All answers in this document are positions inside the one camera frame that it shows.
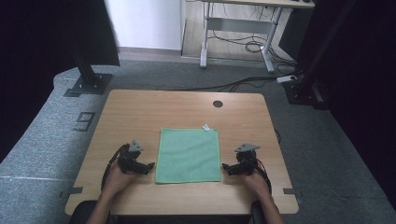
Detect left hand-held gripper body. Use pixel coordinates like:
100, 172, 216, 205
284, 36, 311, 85
117, 139, 145, 175

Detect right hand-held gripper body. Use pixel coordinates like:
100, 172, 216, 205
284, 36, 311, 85
233, 143, 262, 177

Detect green cloth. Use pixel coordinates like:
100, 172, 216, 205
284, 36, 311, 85
154, 123, 222, 186

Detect person's right hand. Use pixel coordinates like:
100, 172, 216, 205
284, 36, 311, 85
242, 170, 273, 201

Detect person's left hand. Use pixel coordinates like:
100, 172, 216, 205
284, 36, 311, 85
103, 161, 138, 198

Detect black chair armrest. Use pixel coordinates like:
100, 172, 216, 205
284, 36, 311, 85
250, 200, 265, 224
68, 200, 108, 224

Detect black floor tape marking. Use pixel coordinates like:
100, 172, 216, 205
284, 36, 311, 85
72, 111, 96, 133

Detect black metal stand with base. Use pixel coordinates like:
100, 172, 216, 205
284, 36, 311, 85
63, 36, 114, 98
281, 0, 359, 110

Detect white power strip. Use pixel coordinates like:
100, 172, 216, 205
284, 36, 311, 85
276, 75, 299, 85

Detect black curtain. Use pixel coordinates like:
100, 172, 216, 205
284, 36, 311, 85
295, 0, 396, 208
0, 0, 121, 163

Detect right hand-held gripper cable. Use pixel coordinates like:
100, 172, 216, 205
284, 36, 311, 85
247, 158, 273, 196

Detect hand-held gripper cable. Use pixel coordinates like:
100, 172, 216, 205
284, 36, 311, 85
247, 158, 273, 196
100, 143, 131, 191

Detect left hand-held gripper cable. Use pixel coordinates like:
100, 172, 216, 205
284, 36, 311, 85
100, 143, 131, 191

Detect black floor cables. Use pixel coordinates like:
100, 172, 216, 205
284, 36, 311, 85
155, 68, 304, 93

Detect black cable tangle under desk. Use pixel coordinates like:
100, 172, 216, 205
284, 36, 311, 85
207, 29, 298, 68

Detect white desk frame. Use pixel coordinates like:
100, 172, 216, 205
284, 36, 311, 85
186, 0, 316, 75

